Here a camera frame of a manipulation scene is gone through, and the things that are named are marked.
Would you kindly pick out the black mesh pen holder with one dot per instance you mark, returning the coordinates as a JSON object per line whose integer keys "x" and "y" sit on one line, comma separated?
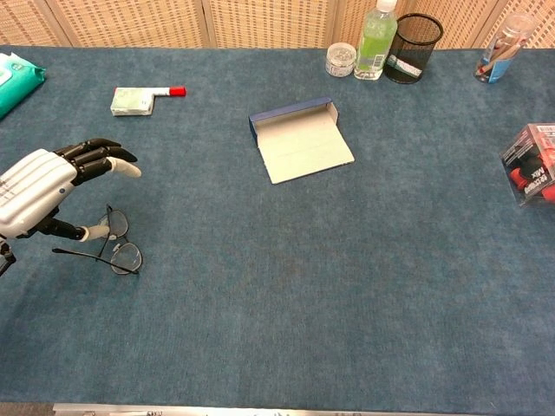
{"x": 412, "y": 52}

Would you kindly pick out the open blue cardboard box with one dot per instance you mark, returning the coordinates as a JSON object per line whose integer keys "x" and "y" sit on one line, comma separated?
{"x": 303, "y": 147}

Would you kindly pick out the red and black object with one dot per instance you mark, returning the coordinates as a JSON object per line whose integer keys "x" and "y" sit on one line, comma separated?
{"x": 531, "y": 169}

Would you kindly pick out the wire-frame eyeglasses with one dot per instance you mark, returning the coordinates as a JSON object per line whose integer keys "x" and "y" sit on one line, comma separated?
{"x": 126, "y": 258}

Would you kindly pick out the clear jar of clips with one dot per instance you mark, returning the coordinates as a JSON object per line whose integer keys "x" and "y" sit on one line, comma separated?
{"x": 341, "y": 60}

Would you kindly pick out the small white card box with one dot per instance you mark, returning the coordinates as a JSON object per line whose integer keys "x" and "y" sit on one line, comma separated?
{"x": 130, "y": 103}

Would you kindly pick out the green liquid plastic bottle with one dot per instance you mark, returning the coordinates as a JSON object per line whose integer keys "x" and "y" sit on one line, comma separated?
{"x": 375, "y": 43}

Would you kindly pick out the white metal table rail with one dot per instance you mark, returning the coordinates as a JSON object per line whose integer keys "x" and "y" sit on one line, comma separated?
{"x": 217, "y": 410}

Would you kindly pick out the clear tube with pencils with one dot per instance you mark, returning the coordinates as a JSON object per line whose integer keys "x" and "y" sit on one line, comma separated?
{"x": 503, "y": 52}

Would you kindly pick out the wicker folding screen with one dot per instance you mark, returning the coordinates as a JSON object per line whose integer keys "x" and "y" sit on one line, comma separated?
{"x": 130, "y": 21}

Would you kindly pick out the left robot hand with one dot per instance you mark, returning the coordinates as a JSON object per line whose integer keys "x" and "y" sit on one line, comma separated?
{"x": 34, "y": 186}

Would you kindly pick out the blue felt table cloth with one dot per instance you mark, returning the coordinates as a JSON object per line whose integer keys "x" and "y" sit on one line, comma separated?
{"x": 277, "y": 303}

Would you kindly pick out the green wet wipes pack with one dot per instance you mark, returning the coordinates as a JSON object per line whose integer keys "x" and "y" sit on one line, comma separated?
{"x": 15, "y": 84}

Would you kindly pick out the red capped white marker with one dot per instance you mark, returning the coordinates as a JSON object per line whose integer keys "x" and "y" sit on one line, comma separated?
{"x": 178, "y": 91}

